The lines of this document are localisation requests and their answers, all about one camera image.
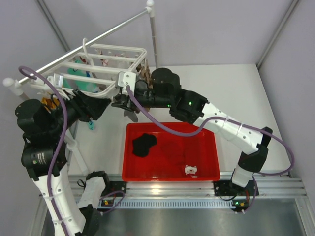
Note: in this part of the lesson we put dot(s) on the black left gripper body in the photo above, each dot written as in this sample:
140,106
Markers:
82,111

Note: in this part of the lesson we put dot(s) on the black sock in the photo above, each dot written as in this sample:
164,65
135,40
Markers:
142,144

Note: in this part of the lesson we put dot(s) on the red plastic bin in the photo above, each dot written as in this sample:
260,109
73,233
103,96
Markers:
167,159

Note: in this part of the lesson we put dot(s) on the white plastic sock hanger frame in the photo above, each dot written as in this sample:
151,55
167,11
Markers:
133,55

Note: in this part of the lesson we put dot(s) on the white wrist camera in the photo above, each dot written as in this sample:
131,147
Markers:
126,79
56,80

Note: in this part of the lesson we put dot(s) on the metal and white drying rack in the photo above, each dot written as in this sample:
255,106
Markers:
15,86

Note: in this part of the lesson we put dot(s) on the aluminium rail base frame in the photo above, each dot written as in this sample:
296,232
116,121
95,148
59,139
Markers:
199,194

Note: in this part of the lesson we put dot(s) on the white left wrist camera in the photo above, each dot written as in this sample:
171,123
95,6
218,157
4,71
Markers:
56,80

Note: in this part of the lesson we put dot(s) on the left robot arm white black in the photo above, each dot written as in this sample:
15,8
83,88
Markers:
44,158

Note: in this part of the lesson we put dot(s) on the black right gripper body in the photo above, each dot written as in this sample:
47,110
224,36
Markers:
143,97

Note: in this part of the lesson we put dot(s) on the teal patterned sock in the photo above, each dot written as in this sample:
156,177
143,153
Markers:
82,85
91,125

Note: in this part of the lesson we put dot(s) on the grey sock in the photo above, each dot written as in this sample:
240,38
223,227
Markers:
131,115

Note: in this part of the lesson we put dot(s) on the white sock with red trim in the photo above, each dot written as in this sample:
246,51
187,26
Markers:
111,62

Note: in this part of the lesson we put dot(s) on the brown argyle sock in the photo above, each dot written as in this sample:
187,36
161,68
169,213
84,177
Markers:
143,71

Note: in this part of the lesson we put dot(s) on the mustard yellow sock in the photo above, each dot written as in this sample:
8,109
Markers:
50,103

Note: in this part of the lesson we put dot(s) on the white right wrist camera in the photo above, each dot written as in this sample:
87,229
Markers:
126,79

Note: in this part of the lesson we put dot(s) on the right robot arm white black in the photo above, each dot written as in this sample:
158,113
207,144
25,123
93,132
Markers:
193,108

